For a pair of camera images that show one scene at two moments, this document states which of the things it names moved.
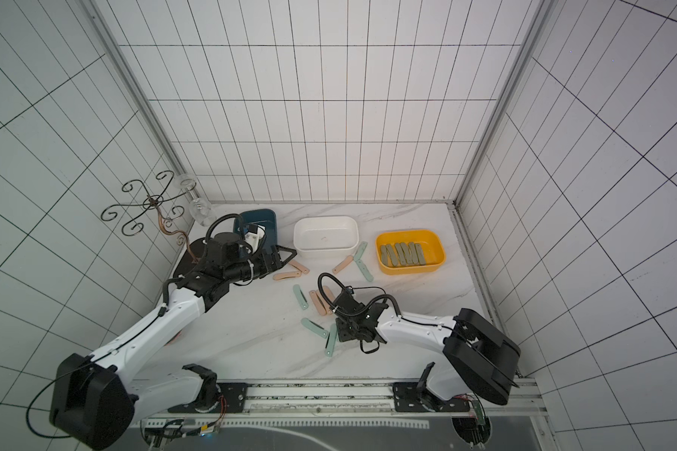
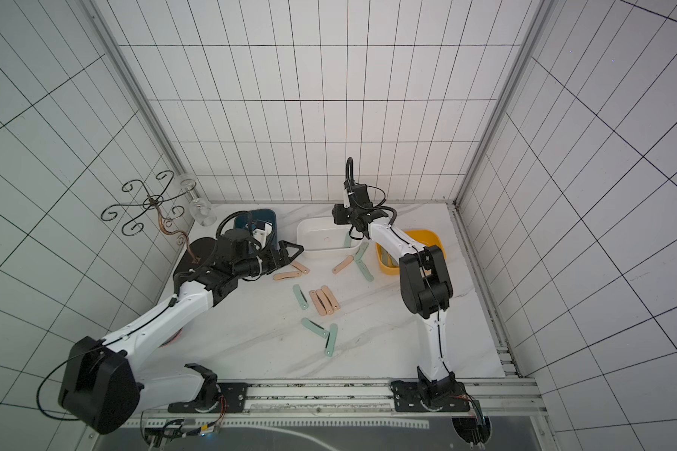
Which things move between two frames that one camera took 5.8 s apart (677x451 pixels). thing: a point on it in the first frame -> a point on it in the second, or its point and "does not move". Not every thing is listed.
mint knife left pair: [303, 302] does not move
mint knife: [368, 275] does not move
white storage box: [322, 238] does not move
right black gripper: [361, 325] -> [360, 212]
